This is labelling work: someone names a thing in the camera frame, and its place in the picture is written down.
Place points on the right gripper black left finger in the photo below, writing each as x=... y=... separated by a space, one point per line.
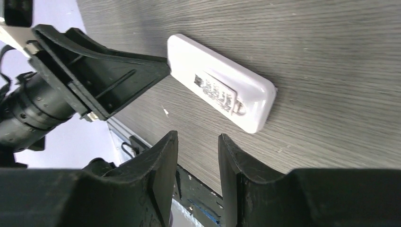
x=50 y=197

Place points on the white air conditioner remote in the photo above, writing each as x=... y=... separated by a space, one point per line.
x=241 y=95

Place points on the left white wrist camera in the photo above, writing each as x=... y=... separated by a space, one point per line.
x=16 y=19

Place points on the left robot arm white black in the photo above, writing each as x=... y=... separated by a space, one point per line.
x=27 y=115

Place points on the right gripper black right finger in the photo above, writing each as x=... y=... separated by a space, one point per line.
x=256 y=195

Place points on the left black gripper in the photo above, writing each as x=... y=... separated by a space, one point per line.
x=95 y=81

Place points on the small white battery cover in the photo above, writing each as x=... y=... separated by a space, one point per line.
x=218 y=94

